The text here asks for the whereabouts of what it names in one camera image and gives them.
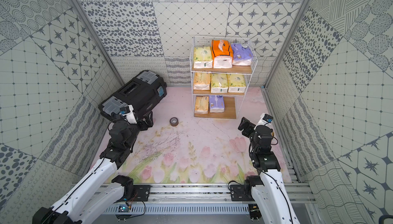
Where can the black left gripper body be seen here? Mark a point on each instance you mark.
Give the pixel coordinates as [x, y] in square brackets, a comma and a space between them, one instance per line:
[144, 122]

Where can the purple dog tissue pack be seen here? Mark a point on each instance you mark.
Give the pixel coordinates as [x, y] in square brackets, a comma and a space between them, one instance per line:
[242, 56]

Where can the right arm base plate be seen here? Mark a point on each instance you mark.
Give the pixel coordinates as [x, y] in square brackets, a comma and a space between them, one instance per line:
[238, 193]

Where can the brown tape roll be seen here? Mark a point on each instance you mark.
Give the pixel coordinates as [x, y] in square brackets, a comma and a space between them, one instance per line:
[174, 121]

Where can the purple tissue pack bottom shelf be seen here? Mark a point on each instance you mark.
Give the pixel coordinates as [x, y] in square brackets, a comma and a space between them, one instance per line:
[216, 104]

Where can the aluminium mounting rail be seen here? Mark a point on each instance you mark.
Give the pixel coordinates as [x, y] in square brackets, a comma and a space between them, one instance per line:
[202, 199]

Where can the small green circuit board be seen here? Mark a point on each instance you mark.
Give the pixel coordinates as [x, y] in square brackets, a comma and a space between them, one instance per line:
[123, 209]

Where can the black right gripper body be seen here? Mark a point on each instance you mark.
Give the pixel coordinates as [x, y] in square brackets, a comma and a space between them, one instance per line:
[249, 131]

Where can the orange tissue pack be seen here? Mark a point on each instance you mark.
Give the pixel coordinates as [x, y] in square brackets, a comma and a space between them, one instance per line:
[222, 54]

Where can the yellow-green tissue pack top shelf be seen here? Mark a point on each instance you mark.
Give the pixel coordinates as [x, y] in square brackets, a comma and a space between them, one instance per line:
[202, 57]

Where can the white wire wooden shelf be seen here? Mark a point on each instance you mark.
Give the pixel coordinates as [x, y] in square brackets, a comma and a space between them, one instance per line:
[221, 70]

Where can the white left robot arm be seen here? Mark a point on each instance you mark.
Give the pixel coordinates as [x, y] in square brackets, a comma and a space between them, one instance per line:
[81, 205]

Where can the yellow tissue pack bottom shelf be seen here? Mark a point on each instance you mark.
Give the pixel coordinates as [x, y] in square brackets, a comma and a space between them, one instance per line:
[201, 105]

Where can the green tissue pack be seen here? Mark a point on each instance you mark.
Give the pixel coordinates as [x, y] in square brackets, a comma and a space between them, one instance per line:
[236, 83]
[219, 83]

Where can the pink floral table mat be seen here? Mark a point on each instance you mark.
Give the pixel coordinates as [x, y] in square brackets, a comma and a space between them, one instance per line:
[198, 150]

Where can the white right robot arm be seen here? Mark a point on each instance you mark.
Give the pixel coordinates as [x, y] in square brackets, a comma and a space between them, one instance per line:
[267, 188]

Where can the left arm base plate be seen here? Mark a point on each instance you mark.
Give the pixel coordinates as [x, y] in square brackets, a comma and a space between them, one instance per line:
[139, 192]

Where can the black plastic toolbox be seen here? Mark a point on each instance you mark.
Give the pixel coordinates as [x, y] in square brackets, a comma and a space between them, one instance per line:
[144, 92]

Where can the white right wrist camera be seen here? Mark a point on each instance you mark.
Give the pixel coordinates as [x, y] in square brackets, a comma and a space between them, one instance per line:
[265, 119]

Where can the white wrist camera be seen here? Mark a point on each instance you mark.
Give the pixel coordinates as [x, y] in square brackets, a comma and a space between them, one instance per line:
[127, 112]
[265, 119]

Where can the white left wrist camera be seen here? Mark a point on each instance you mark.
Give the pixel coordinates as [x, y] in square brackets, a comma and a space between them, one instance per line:
[127, 112]

